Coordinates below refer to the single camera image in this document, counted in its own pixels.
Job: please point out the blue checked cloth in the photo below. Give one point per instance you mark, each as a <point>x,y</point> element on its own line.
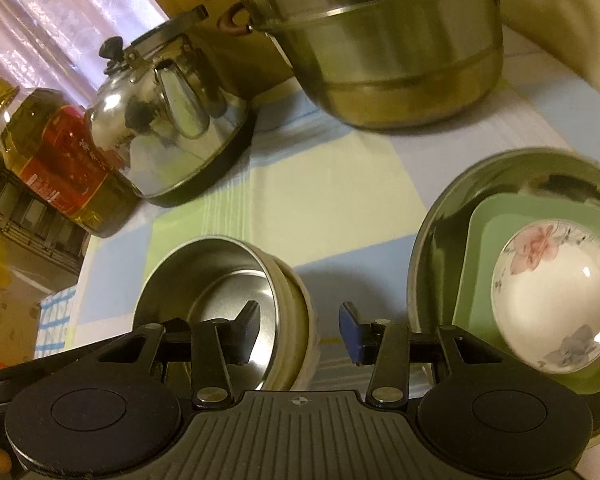
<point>60,320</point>

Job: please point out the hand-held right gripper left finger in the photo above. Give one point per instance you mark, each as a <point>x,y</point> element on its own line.
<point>247,330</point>

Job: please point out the round steel plate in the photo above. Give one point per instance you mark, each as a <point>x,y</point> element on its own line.
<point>440,240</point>

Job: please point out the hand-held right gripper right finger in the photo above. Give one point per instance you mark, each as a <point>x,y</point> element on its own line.
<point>351,335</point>

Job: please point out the green square plate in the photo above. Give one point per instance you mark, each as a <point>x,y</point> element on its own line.
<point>475,285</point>

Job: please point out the steel bowl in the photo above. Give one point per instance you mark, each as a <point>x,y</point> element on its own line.
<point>205,275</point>

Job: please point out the white floral bowl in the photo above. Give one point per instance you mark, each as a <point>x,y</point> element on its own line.
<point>550,300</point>

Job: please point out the cooking oil bottle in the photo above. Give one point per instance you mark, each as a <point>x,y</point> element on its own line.
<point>65,160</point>

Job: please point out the stainless steel kettle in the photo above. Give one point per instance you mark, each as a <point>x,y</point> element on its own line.
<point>170,130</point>

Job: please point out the checked tablecloth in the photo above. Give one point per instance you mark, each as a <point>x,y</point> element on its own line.
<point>330,200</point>

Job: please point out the cream steel-lined bowl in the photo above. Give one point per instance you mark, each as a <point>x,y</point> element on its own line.
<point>295,310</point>

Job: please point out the stainless steel steamer pot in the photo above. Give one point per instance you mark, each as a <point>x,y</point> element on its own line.
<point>380,50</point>

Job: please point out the pink lace curtain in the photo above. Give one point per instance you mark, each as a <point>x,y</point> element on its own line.
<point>55,20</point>

